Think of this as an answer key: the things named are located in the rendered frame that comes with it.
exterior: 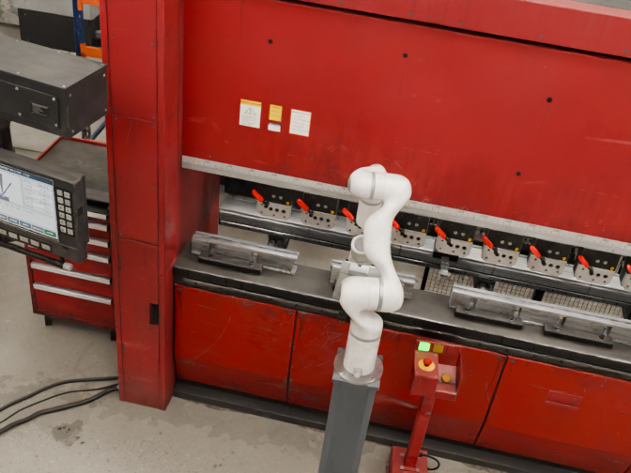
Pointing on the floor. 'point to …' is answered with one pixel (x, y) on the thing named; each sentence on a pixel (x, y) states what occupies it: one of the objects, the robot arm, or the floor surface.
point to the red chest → (84, 314)
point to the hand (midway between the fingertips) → (360, 262)
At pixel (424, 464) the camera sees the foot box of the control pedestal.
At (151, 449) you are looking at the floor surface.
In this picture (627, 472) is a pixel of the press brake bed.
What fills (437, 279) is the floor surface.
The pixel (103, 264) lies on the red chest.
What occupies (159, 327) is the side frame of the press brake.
